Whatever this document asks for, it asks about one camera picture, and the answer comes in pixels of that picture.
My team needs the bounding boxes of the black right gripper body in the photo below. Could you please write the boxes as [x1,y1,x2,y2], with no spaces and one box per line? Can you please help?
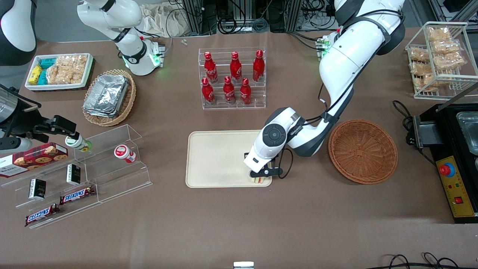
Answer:
[0,85,44,139]

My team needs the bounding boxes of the white rectangular snack tray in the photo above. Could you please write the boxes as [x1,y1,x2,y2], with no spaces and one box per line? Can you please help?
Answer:
[24,53,94,92]

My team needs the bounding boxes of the cream plastic tray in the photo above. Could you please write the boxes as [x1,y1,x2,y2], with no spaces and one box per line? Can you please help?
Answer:
[186,129,273,188]

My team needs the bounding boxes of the light oval wicker basket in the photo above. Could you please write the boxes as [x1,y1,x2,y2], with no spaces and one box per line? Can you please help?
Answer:
[81,69,137,127]

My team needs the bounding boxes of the brown wicker basket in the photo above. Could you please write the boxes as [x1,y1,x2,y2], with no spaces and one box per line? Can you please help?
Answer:
[328,119,399,185]

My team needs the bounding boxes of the green white drink bottle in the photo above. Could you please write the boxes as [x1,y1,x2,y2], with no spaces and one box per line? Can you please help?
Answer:
[65,133,93,153]

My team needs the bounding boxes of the red cookie box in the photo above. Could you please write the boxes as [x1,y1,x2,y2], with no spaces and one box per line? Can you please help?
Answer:
[0,142,69,179]

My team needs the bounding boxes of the yellow snack packet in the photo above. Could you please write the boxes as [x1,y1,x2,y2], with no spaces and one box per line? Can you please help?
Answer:
[28,65,43,86]

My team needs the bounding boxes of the small black box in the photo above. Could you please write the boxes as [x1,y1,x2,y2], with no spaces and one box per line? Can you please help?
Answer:
[28,178,47,200]
[66,163,81,186]

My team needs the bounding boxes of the stack of foil trays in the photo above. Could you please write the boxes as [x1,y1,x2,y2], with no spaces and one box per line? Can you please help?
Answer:
[83,74,130,118]

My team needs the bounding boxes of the rice cracker bags pile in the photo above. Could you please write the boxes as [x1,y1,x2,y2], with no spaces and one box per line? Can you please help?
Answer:
[46,55,89,85]

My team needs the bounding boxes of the clear acrylic bottle rack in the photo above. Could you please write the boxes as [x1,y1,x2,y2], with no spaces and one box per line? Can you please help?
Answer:
[198,47,267,111]

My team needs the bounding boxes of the red cola bottle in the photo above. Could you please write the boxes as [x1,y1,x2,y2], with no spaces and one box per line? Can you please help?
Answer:
[223,76,236,105]
[201,77,216,106]
[204,52,219,84]
[252,49,266,83]
[229,51,243,84]
[239,77,252,106]

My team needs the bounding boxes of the snickers bar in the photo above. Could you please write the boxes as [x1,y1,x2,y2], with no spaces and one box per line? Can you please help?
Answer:
[59,185,96,205]
[24,203,61,228]

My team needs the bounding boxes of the red capped white bottle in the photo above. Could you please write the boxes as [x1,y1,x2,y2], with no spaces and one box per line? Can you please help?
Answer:
[114,144,137,164]

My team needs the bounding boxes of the clear acrylic stepped display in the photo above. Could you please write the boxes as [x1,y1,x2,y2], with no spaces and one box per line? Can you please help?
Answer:
[0,124,153,229]

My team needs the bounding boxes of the beige cloth bag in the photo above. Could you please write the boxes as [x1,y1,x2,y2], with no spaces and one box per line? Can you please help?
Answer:
[140,2,188,38]

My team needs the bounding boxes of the clear bagged cracker snack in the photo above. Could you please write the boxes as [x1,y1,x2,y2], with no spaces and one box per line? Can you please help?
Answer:
[410,61,436,76]
[414,72,438,92]
[431,39,461,55]
[427,26,451,42]
[433,51,466,71]
[409,47,430,63]

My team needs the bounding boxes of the black appliance with metal pan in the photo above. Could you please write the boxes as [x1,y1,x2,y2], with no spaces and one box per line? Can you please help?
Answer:
[412,103,478,158]

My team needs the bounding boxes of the yellow black control box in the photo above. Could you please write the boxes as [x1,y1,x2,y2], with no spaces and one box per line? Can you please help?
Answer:
[430,149,478,224]

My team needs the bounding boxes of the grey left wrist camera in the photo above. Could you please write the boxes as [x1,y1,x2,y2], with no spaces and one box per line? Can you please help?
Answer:
[249,167,284,178]

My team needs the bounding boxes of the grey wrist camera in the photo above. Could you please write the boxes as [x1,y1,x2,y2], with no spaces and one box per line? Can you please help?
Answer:
[0,137,33,153]
[249,167,284,178]

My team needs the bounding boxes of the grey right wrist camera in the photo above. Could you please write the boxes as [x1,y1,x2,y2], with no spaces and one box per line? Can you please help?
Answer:
[0,137,33,153]

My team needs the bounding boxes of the aluminium frame post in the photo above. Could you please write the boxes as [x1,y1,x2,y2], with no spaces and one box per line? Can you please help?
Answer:
[285,0,304,33]
[181,0,204,36]

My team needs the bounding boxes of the black appliance power cable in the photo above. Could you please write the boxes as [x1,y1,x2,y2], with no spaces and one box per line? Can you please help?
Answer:
[392,100,416,145]

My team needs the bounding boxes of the black coiled floor cable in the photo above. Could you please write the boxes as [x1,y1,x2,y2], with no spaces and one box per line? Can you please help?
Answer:
[373,252,460,269]

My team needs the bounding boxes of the white wire rack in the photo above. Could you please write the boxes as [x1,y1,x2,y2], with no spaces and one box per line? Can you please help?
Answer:
[405,21,478,101]

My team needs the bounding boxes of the aluminium frame beam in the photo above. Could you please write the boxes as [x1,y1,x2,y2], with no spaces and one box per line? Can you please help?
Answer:
[429,0,478,24]

